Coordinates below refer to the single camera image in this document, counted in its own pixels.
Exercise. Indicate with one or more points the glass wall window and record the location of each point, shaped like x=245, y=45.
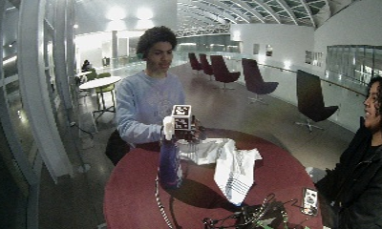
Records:
x=361, y=63

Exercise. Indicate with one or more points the white blue striped towel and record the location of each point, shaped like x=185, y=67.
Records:
x=235, y=171

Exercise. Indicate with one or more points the wall handrail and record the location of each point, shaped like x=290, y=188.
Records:
x=314, y=78

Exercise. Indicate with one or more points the purple bottle with white cap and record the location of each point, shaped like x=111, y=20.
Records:
x=170, y=165

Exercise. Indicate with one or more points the green chair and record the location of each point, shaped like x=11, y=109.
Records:
x=91, y=75
x=105, y=89

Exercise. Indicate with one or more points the white marker cube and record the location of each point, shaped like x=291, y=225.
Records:
x=182, y=117

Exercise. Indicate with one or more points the black swivel chair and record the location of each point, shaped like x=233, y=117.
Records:
x=312, y=101

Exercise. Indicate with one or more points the dark red swivel chair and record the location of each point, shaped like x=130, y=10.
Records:
x=194, y=62
x=205, y=63
x=222, y=70
x=255, y=79

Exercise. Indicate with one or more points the the person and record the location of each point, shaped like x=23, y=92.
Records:
x=150, y=92

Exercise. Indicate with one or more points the white slanted column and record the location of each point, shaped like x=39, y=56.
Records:
x=42, y=95

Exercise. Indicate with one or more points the smartphone with lit screen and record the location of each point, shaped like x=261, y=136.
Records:
x=310, y=201

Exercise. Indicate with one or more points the white round table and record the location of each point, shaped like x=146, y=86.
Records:
x=98, y=82

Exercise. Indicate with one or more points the white folded cloth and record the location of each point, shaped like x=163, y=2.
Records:
x=199, y=152

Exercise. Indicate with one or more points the wall picture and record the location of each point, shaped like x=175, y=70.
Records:
x=314, y=57
x=269, y=50
x=255, y=48

